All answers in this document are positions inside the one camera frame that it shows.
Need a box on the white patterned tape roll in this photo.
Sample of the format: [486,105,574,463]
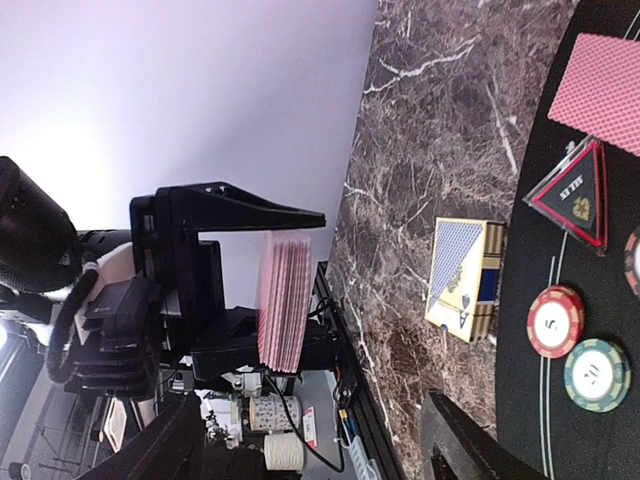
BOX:
[249,395,303,432]

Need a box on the red triangular all-in marker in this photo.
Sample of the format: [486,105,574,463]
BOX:
[523,136,608,256]

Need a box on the red-backed card seat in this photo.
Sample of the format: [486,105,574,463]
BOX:
[547,33,639,156]

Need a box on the round black poker mat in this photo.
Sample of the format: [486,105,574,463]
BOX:
[494,0,640,480]

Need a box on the white twine spool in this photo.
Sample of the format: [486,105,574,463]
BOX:
[263,432,305,471]

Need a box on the yellow blue card box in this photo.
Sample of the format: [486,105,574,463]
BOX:
[425,217,506,343]

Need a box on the black chip seat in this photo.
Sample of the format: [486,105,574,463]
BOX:
[624,226,640,297]

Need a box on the red poker chip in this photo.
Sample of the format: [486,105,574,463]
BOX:
[527,285,586,359]

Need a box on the black front rail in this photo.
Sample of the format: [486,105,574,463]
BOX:
[313,261,405,479]

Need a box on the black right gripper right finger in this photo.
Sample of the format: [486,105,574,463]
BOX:
[421,391,544,480]

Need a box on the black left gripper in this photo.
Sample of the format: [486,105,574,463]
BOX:
[64,182,326,400]

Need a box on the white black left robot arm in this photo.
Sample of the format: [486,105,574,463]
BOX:
[1,157,326,400]

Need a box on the red-backed playing card deck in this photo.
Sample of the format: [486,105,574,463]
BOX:
[257,231,312,373]

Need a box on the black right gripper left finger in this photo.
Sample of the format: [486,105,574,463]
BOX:
[81,392,205,480]

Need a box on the green chip seat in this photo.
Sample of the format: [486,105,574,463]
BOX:
[564,338,632,413]

